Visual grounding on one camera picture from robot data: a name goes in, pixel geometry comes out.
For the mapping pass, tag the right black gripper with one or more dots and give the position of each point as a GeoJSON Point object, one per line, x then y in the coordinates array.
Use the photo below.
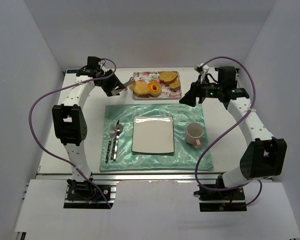
{"type": "Point", "coordinates": [194, 90]}

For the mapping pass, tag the floral rectangular tray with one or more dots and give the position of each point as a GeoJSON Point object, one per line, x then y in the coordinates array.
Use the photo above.
{"type": "Point", "coordinates": [166, 93]}

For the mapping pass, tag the brown bread slice front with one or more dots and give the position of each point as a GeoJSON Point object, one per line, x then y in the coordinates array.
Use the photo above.
{"type": "Point", "coordinates": [175, 85]}

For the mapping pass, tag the orange donut bread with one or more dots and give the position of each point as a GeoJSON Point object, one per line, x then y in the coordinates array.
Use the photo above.
{"type": "Point", "coordinates": [155, 88]}

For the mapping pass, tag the pink mug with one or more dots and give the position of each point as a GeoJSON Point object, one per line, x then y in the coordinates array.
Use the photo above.
{"type": "Point", "coordinates": [194, 132]}

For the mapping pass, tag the white square plate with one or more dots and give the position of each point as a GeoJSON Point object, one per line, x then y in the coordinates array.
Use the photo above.
{"type": "Point", "coordinates": [153, 135]}

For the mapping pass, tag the brown bread slice back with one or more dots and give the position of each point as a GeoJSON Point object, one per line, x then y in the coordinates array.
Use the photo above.
{"type": "Point", "coordinates": [167, 77]}

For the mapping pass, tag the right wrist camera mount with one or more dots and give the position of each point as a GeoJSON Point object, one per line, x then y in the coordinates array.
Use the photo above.
{"type": "Point", "coordinates": [202, 70]}

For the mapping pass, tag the aluminium table frame rail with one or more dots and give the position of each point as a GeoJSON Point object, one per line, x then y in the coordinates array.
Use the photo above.
{"type": "Point", "coordinates": [126, 176]}

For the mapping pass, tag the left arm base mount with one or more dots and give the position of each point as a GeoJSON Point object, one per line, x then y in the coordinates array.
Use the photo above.
{"type": "Point", "coordinates": [84, 195]}

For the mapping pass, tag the table knife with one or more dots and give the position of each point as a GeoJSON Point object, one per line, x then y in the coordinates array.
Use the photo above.
{"type": "Point", "coordinates": [117, 123]}

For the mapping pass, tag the silver fork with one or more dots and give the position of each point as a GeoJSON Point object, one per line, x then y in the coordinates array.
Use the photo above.
{"type": "Point", "coordinates": [111, 135]}

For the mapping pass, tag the green satin placemat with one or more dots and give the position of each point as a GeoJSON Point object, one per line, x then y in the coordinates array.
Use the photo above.
{"type": "Point", "coordinates": [185, 156]}

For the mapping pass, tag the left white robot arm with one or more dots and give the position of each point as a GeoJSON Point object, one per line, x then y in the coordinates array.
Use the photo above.
{"type": "Point", "coordinates": [69, 123]}

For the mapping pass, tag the yellow toast bread slice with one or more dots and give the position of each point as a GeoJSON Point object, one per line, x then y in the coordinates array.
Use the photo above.
{"type": "Point", "coordinates": [140, 88]}

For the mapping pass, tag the blue label sticker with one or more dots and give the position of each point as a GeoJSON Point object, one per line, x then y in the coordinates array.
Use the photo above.
{"type": "Point", "coordinates": [71, 71]}

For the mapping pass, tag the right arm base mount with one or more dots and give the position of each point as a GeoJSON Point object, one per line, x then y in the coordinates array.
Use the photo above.
{"type": "Point", "coordinates": [225, 201]}

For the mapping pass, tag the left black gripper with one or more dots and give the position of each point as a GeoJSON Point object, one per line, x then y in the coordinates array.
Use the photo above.
{"type": "Point", "coordinates": [110, 83]}

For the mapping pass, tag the silver spoon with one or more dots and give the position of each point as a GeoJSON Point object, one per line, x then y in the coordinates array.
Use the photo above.
{"type": "Point", "coordinates": [118, 131]}

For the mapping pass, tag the brown bread slice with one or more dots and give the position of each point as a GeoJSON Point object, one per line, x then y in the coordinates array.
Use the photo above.
{"type": "Point", "coordinates": [167, 77]}
{"type": "Point", "coordinates": [175, 85]}

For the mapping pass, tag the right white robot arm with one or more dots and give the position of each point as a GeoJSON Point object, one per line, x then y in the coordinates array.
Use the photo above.
{"type": "Point", "coordinates": [265, 154]}

